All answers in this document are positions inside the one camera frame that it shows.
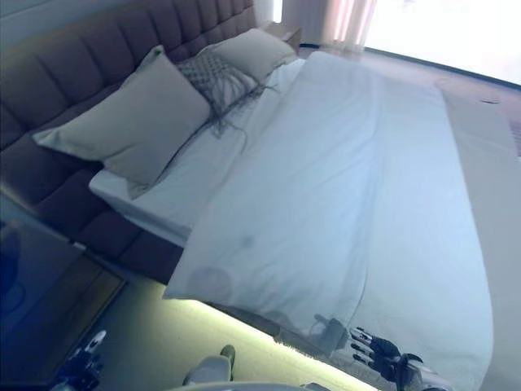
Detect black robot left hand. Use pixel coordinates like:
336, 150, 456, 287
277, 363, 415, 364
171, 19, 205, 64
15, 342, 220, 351
60, 330, 108, 390

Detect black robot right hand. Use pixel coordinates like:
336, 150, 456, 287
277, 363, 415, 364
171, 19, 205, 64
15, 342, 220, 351
347, 325, 402, 370

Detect white duvet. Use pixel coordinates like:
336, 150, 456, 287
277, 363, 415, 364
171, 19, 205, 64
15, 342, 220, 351
162, 51, 496, 391

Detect wooden nightstand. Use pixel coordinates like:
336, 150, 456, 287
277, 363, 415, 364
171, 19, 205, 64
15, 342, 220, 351
0, 195, 128, 368
264, 22, 304, 46

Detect silver robot left leg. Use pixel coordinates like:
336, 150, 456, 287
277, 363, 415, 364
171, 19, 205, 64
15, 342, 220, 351
182, 344, 237, 386

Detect beige fringed bedspread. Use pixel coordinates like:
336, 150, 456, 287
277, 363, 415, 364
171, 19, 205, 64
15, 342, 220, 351
441, 87, 521, 391

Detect white sheeted mattress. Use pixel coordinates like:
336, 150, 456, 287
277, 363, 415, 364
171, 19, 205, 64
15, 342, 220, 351
88, 56, 307, 246

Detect beige pillow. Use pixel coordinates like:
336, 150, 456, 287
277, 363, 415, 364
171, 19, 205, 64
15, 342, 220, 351
32, 44, 212, 201
198, 27, 298, 79

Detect grey fringed decorative cushion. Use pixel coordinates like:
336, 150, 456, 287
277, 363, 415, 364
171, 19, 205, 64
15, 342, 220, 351
177, 52, 282, 140

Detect brown tufted headboard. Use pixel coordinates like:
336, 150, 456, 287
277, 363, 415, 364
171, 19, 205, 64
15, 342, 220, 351
0, 0, 258, 148

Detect sheer pale curtain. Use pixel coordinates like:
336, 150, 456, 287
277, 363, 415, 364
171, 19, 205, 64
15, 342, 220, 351
282, 0, 378, 52

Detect dark wooden bed frame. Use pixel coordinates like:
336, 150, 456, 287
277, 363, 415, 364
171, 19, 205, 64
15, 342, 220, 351
0, 133, 193, 287

